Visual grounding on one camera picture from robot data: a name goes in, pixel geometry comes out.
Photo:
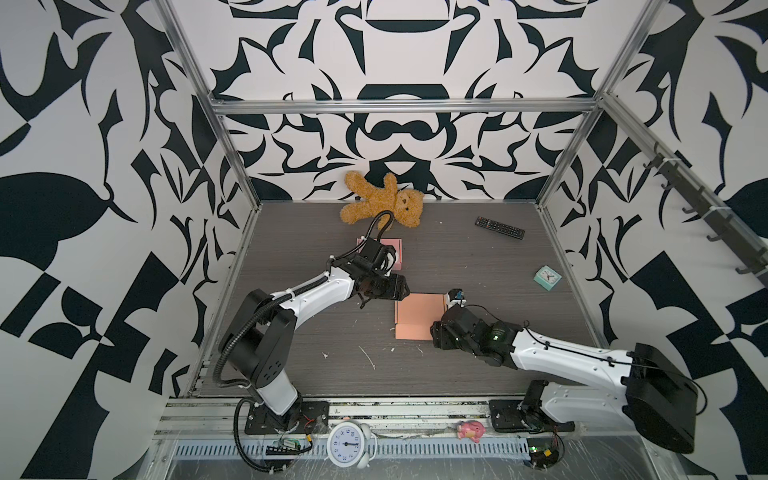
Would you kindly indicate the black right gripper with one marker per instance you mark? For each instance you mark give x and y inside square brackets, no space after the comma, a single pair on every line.
[439,332]

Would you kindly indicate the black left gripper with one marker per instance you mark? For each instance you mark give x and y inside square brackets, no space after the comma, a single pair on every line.
[396,288]

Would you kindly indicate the pink cardboard box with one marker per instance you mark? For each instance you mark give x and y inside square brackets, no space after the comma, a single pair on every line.
[384,254]

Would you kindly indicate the peach cardboard box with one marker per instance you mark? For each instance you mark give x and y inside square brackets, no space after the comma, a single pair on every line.
[415,315]

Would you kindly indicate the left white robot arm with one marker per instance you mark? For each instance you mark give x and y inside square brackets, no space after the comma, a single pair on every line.
[254,350]

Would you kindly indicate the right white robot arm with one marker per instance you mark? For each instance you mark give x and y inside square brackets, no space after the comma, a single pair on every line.
[640,387]

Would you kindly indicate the small teal alarm clock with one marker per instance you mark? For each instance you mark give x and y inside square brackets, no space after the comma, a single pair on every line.
[547,278]

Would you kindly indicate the brown teddy bear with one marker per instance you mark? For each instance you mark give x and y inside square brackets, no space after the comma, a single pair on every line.
[407,205]

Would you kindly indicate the small pink toy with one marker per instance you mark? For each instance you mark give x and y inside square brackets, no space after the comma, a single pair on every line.
[471,430]

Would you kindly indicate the black remote control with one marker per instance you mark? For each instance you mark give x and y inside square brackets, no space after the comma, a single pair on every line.
[500,228]

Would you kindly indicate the green circuit board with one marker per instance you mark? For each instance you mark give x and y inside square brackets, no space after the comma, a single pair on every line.
[542,456]

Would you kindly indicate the white round alarm clock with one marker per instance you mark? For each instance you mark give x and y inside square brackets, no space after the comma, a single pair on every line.
[351,444]

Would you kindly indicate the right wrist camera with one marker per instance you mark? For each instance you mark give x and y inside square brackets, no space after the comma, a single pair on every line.
[455,297]

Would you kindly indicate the white slotted cable duct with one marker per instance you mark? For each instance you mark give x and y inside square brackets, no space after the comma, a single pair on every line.
[513,448]

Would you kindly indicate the grey wall hook rail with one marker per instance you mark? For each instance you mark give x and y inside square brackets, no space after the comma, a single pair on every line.
[725,224]

